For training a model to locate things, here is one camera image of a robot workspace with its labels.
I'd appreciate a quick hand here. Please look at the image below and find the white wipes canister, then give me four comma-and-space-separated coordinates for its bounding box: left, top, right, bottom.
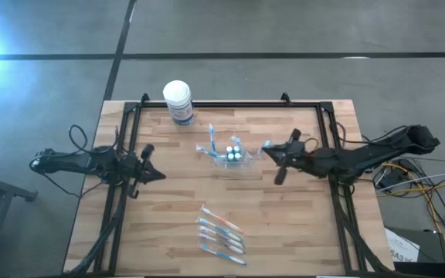
162, 80, 196, 127

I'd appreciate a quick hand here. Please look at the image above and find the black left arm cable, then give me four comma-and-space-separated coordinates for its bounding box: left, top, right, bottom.
67, 124, 121, 155

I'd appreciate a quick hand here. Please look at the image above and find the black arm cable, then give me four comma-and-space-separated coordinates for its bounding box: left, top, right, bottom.
67, 124, 121, 155
302, 122, 409, 150

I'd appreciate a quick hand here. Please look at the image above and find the white paper sheet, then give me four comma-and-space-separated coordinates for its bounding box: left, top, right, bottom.
384, 228, 420, 263

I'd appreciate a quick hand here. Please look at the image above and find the blue white toothbrush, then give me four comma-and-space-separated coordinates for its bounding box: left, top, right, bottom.
207, 122, 218, 154
230, 134, 247, 156
199, 242, 248, 266
195, 143, 226, 160
258, 139, 274, 155
195, 216, 246, 243

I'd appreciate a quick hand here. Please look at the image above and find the yellow cable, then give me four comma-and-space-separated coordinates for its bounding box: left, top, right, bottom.
376, 161, 445, 253

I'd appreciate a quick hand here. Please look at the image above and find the dark power brick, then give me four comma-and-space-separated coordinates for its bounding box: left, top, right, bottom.
379, 168, 403, 188

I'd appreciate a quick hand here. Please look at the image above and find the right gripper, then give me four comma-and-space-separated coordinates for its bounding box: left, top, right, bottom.
261, 128, 314, 185

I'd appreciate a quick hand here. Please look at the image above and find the black floor tape strip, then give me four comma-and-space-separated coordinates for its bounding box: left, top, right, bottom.
0, 51, 445, 61
102, 0, 138, 102

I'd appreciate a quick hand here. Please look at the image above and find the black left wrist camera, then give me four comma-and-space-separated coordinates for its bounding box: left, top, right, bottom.
121, 156, 142, 177

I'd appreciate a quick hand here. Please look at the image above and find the orange white toothbrush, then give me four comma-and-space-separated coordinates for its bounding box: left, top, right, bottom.
199, 204, 246, 236

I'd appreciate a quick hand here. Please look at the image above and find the dark storage box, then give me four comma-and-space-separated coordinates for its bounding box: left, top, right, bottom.
384, 225, 445, 264

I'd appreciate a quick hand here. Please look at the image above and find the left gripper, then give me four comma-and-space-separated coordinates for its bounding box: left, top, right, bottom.
120, 144, 167, 199

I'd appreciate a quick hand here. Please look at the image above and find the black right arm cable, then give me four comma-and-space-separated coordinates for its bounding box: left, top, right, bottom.
302, 122, 409, 150

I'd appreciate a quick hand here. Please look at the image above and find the purple white wrapped toothbrush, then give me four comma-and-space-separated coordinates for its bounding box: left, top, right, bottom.
198, 232, 246, 255
197, 225, 246, 250

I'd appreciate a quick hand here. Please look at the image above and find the clear acrylic organizer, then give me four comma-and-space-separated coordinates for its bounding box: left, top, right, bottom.
211, 148, 261, 171

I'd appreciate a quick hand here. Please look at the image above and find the black aluminium table frame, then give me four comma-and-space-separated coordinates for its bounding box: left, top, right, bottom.
67, 92, 396, 277

